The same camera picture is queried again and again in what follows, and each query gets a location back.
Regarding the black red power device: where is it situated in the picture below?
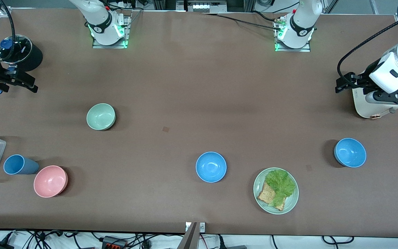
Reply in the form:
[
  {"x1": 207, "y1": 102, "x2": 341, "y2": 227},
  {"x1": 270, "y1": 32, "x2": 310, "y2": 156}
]
[{"x1": 102, "y1": 236, "x2": 127, "y2": 249}]

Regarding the small metal bracket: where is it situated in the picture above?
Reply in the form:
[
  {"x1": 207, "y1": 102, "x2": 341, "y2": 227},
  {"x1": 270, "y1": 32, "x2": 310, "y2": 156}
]
[{"x1": 185, "y1": 222, "x2": 206, "y2": 232}]

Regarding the pink bowl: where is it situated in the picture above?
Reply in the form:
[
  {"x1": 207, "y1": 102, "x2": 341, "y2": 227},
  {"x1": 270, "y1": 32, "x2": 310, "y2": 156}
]
[{"x1": 34, "y1": 165, "x2": 69, "y2": 198}]

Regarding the black pot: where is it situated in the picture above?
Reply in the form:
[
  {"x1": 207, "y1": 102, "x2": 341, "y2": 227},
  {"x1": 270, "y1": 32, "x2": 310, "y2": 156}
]
[{"x1": 0, "y1": 35, "x2": 44, "y2": 72}]

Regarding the black table cable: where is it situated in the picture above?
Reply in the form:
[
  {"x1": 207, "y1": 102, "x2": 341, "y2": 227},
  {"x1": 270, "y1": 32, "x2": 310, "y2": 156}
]
[
  {"x1": 202, "y1": 13, "x2": 282, "y2": 31},
  {"x1": 250, "y1": 10, "x2": 282, "y2": 22}
]

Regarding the green lettuce leaf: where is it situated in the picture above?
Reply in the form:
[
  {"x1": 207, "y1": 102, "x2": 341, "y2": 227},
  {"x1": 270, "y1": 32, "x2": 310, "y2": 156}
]
[{"x1": 265, "y1": 169, "x2": 296, "y2": 208}]

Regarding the blue cup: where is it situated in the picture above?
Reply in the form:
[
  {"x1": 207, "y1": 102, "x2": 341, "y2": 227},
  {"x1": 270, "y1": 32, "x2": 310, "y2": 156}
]
[{"x1": 3, "y1": 154, "x2": 40, "y2": 175}]

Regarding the grey camera pole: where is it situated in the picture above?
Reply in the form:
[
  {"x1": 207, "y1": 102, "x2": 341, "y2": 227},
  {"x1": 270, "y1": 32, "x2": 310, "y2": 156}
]
[{"x1": 177, "y1": 222, "x2": 199, "y2": 249}]

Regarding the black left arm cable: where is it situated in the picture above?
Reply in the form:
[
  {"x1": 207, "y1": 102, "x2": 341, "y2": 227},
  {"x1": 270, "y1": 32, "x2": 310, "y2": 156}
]
[{"x1": 337, "y1": 12, "x2": 398, "y2": 85}]

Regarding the blue bowl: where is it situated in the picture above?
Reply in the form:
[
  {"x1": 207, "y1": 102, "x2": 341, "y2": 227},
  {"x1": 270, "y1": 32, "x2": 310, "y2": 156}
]
[
  {"x1": 334, "y1": 138, "x2": 367, "y2": 168},
  {"x1": 196, "y1": 151, "x2": 227, "y2": 183}
]

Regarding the black looped cable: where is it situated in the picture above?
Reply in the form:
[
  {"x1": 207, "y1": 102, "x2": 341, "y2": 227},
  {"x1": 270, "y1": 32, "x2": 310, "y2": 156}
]
[{"x1": 321, "y1": 236, "x2": 354, "y2": 245}]

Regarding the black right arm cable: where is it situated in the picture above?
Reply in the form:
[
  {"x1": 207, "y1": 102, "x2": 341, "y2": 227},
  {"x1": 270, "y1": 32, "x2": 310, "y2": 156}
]
[{"x1": 0, "y1": 0, "x2": 17, "y2": 66}]

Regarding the pale green bowl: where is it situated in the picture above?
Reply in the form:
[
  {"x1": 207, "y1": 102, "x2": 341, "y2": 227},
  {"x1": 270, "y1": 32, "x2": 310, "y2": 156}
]
[{"x1": 86, "y1": 103, "x2": 116, "y2": 131}]

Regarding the white power strip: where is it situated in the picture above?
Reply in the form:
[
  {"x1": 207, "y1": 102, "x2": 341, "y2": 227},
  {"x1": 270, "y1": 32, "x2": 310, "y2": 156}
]
[{"x1": 109, "y1": 0, "x2": 141, "y2": 10}]

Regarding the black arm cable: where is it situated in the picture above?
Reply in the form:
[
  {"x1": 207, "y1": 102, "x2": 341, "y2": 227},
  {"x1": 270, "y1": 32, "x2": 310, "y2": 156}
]
[
  {"x1": 0, "y1": 0, "x2": 17, "y2": 66},
  {"x1": 337, "y1": 12, "x2": 398, "y2": 85}
]

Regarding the cream white appliance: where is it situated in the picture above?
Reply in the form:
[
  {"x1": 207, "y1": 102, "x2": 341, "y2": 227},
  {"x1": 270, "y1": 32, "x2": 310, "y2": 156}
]
[{"x1": 353, "y1": 86, "x2": 398, "y2": 120}]

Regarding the brown toast slice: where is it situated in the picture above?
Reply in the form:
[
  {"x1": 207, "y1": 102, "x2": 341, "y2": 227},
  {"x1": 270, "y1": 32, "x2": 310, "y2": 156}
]
[{"x1": 257, "y1": 181, "x2": 286, "y2": 211}]

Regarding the glass lid blue knob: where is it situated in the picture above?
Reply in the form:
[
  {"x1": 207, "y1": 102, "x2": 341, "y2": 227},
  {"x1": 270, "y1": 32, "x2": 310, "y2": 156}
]
[{"x1": 0, "y1": 35, "x2": 33, "y2": 64}]

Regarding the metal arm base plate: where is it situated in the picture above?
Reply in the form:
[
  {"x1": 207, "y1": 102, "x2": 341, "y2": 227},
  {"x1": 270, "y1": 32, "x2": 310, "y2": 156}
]
[
  {"x1": 92, "y1": 15, "x2": 131, "y2": 49},
  {"x1": 274, "y1": 17, "x2": 312, "y2": 53}
]

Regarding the pale green plate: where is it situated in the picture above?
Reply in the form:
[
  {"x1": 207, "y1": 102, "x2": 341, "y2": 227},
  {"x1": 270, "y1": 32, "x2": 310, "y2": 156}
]
[{"x1": 253, "y1": 167, "x2": 299, "y2": 215}]

